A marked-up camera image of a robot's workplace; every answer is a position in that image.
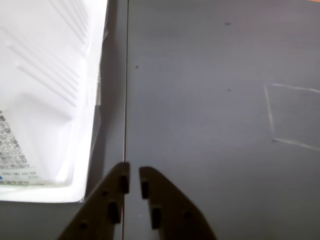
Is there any plain dark gray mat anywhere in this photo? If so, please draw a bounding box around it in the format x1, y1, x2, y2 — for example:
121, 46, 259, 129
0, 0, 129, 240

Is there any white sandwich package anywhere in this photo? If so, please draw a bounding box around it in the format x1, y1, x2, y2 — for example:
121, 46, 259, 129
0, 0, 110, 204

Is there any dark gray mat chalk square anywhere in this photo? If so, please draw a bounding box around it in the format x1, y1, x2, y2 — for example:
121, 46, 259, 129
123, 0, 320, 240

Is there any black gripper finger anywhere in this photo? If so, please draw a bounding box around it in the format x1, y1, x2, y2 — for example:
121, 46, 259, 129
138, 166, 218, 240
56, 161, 131, 240

